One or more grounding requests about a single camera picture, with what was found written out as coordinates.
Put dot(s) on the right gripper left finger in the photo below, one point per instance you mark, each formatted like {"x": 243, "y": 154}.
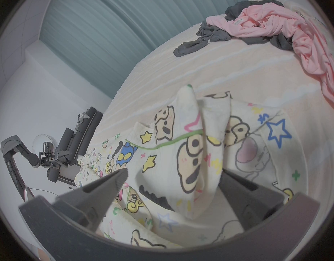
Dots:
{"x": 93, "y": 202}

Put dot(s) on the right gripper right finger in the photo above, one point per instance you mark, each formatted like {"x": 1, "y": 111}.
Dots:
{"x": 251, "y": 202}

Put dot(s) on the white printed pyjama top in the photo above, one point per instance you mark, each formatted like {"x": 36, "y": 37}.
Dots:
{"x": 188, "y": 151}

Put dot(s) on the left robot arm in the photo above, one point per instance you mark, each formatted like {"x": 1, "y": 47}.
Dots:
{"x": 10, "y": 143}

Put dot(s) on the grey crumpled cloth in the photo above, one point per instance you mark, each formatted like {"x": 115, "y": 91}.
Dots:
{"x": 82, "y": 118}

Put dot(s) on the bed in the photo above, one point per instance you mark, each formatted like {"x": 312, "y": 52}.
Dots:
{"x": 210, "y": 72}

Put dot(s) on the grey garment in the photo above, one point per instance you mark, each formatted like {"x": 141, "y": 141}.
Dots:
{"x": 188, "y": 47}

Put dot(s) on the blue-green curtain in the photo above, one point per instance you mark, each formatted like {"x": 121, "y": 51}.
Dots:
{"x": 115, "y": 37}

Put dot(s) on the pink garment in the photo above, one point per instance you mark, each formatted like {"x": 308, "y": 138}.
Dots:
{"x": 305, "y": 37}

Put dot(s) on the black garment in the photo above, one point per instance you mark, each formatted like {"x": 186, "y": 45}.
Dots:
{"x": 234, "y": 11}

